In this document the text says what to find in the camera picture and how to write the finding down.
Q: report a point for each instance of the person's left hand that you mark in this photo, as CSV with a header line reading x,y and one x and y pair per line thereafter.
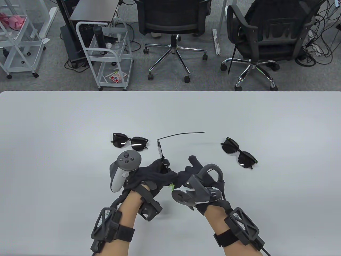
x,y
151,176

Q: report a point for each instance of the small black box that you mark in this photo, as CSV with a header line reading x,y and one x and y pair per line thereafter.
x,y
110,39

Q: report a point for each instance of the white desk leg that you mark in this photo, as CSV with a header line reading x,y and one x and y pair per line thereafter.
x,y
216,40
48,24

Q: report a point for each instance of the red and white packet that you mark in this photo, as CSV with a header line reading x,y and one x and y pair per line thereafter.
x,y
117,77

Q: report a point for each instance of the black bottle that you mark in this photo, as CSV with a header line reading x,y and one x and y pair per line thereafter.
x,y
99,37

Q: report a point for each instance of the person's right forearm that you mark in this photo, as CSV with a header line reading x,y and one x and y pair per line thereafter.
x,y
215,224

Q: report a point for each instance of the person's right hand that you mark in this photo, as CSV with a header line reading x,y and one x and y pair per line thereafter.
x,y
186,177

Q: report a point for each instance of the person's left forearm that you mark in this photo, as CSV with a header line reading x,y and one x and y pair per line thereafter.
x,y
130,210

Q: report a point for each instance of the black wrist sensor pack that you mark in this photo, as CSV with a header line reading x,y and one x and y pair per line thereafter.
x,y
242,224
105,224

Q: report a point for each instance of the white power strip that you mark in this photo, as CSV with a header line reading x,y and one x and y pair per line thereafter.
x,y
317,50

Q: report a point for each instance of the black mesh office chair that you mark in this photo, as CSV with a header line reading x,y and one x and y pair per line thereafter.
x,y
170,16
274,32

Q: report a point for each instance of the grey handheld controller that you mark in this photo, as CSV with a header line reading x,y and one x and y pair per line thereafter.
x,y
183,197
129,160

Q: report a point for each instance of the black sunglasses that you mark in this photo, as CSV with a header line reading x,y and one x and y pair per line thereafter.
x,y
229,146
159,149
118,141

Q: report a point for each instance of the pink cloth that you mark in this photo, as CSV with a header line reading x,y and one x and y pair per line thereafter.
x,y
14,21

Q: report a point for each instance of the white metal rolling cart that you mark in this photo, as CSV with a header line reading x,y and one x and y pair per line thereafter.
x,y
21,70
110,58

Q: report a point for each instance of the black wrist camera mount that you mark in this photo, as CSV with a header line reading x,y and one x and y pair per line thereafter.
x,y
151,210

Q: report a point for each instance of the black computer tower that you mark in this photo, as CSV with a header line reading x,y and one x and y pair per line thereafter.
x,y
70,45

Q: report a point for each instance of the dark side table top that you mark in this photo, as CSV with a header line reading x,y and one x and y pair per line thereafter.
x,y
93,12

